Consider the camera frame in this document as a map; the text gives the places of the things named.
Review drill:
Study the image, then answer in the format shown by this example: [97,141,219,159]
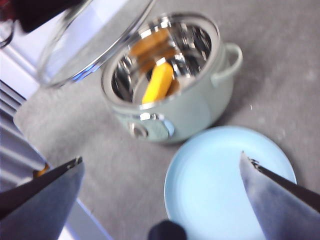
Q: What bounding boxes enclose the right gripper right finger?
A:
[239,150,320,240]

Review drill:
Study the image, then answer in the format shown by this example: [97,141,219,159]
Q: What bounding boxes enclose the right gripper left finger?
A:
[0,156,85,240]

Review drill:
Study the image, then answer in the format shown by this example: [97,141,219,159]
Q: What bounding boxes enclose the yellow corn cob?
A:
[141,62,175,105]

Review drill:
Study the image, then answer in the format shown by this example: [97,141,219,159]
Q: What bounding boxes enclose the glass lid with green knob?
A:
[36,0,157,88]

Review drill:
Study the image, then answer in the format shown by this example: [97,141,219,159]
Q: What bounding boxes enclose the blue round plate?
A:
[164,125,298,240]

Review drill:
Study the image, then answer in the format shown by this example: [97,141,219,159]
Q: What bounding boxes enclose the pale green electric steamer pot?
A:
[101,12,243,145]

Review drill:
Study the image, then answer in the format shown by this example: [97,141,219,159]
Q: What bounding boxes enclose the small orange part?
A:
[33,163,50,178]

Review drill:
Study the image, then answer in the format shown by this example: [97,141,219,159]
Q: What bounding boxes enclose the silver aluminium frame rail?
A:
[0,79,51,191]

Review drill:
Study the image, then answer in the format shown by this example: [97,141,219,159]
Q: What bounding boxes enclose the black cable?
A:
[0,19,16,49]

